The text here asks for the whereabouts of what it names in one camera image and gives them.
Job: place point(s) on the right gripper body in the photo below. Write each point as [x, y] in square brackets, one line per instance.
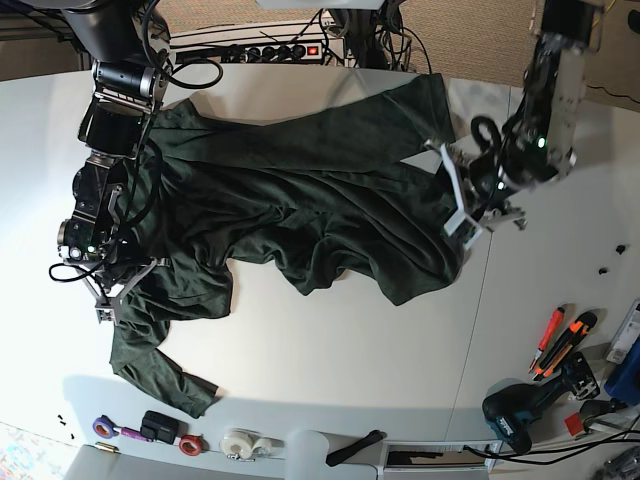
[110, 283]

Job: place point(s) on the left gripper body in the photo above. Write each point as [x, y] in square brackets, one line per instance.
[470, 212]

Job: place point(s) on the dark green long-sleeve t-shirt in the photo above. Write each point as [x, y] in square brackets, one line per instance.
[316, 196]

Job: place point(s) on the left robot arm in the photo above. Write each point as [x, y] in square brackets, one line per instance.
[535, 144]

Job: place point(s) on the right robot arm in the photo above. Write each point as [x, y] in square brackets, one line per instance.
[110, 240]

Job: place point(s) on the purple tape roll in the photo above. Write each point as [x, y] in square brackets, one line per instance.
[104, 427]

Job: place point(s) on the purple marker pen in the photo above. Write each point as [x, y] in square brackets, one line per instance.
[131, 433]

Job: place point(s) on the orange black utility knife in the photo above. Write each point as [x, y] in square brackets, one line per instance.
[567, 341]

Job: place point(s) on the red tape roll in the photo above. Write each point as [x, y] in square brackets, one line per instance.
[191, 445]

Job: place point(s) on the clear tape roll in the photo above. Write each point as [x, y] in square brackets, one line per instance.
[237, 444]
[265, 447]

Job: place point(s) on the blue box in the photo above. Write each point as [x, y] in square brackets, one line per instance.
[623, 383]

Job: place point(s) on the black power strip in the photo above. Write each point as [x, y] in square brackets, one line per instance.
[307, 54]

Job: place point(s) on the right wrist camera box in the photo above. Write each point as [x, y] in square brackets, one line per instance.
[108, 313]

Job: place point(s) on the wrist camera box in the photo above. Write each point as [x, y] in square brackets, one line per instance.
[108, 313]
[464, 228]

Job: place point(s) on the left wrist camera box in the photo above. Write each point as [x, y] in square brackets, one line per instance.
[464, 228]

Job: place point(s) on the black action camera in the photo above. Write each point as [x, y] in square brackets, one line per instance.
[156, 426]

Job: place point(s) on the teal black cordless drill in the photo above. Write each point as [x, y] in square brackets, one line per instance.
[510, 411]

